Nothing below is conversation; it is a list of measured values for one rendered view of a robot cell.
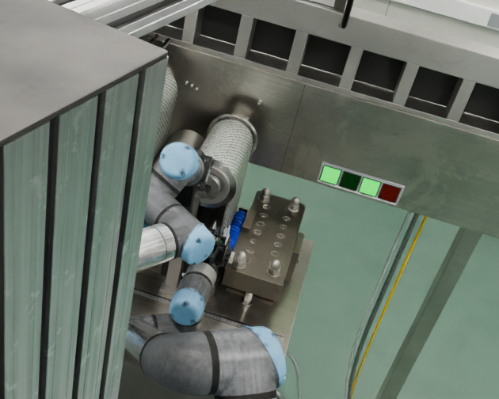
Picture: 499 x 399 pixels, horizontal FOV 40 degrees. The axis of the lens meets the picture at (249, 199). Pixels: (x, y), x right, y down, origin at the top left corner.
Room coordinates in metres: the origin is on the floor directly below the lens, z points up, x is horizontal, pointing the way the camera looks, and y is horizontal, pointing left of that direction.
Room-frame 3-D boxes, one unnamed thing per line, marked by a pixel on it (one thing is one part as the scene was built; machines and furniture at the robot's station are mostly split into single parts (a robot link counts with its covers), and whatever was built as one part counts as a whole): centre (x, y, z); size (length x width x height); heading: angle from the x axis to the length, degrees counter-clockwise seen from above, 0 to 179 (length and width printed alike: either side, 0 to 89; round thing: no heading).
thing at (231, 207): (1.55, 0.04, 1.11); 0.23 x 0.01 x 0.18; 175
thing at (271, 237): (1.57, -0.08, 1.00); 0.40 x 0.16 x 0.06; 175
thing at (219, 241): (1.31, 0.06, 1.12); 0.12 x 0.08 x 0.09; 175
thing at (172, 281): (1.39, 0.15, 1.05); 0.06 x 0.05 x 0.31; 175
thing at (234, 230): (1.54, 0.02, 1.03); 0.21 x 0.04 x 0.03; 175
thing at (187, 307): (1.15, 0.08, 1.11); 0.11 x 0.08 x 0.09; 175
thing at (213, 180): (1.42, 0.11, 1.25); 0.07 x 0.02 x 0.07; 85
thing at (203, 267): (1.23, 0.07, 1.11); 0.08 x 0.05 x 0.08; 85
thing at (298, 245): (1.58, -0.17, 0.96); 0.10 x 0.03 x 0.11; 175
